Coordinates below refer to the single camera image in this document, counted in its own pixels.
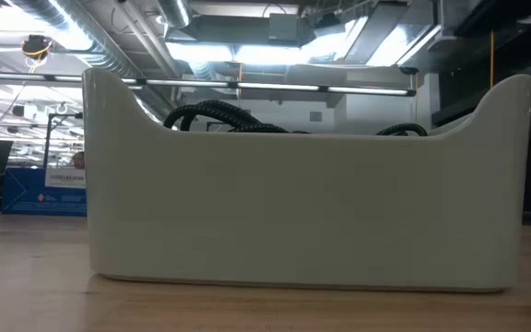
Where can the white plastic bin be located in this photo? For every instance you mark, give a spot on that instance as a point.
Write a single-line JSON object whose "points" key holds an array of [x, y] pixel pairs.
{"points": [[293, 207]]}

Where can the long ceiling light bar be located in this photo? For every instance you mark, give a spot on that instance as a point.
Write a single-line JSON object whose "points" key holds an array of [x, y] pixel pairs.
{"points": [[270, 86]]}

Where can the person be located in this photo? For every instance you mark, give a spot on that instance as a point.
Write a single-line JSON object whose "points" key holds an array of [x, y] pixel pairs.
{"points": [[79, 160]]}

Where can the black stand pole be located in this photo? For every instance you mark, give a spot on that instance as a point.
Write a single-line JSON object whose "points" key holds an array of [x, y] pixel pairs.
{"points": [[51, 138]]}

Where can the blue game controller box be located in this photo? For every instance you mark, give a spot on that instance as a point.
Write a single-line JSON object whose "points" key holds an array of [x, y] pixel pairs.
{"points": [[30, 196]]}

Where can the silver ventilation duct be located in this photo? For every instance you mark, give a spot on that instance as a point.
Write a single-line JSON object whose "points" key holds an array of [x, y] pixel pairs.
{"points": [[109, 50]]}

